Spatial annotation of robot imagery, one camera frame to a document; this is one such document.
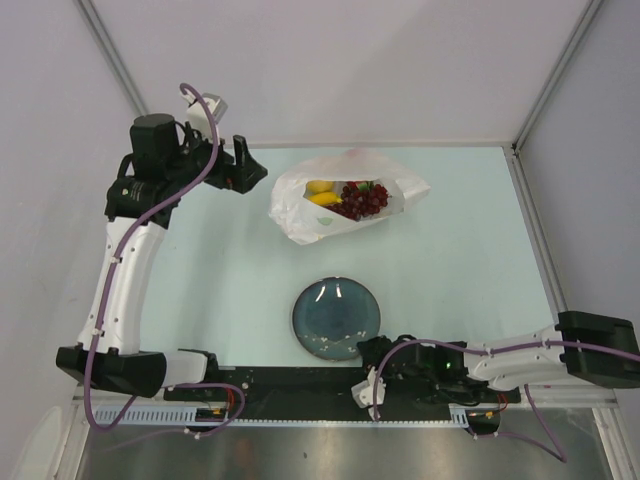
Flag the fake red grapes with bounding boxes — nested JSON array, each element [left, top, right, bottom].
[[326, 183, 391, 221]]

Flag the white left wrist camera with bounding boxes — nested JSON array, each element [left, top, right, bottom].
[[180, 92, 229, 139]]

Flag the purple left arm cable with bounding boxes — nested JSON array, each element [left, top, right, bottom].
[[82, 82, 246, 441]]

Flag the white plastic bag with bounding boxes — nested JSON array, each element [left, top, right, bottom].
[[269, 149, 430, 245]]

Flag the blue ceramic plate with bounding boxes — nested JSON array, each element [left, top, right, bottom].
[[291, 277, 381, 362]]

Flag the aluminium frame rail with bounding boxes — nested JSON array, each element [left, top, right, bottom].
[[72, 384, 618, 408]]

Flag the fake yellow banana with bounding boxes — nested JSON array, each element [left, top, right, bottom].
[[308, 191, 343, 207]]

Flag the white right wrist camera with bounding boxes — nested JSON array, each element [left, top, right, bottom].
[[351, 367, 386, 421]]

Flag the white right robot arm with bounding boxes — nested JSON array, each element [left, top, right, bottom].
[[357, 311, 639, 401]]

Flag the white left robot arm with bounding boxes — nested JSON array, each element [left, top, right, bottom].
[[56, 114, 268, 400]]

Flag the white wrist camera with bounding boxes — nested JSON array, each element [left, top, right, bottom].
[[351, 367, 386, 421], [180, 92, 229, 139]]

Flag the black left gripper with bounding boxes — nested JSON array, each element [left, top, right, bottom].
[[165, 121, 265, 194]]

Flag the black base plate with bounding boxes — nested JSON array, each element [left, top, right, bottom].
[[164, 367, 521, 422]]

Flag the fake yellow lemon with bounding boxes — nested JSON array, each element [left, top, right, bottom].
[[306, 180, 334, 195]]

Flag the white slotted cable duct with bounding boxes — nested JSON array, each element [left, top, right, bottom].
[[93, 405, 474, 427]]

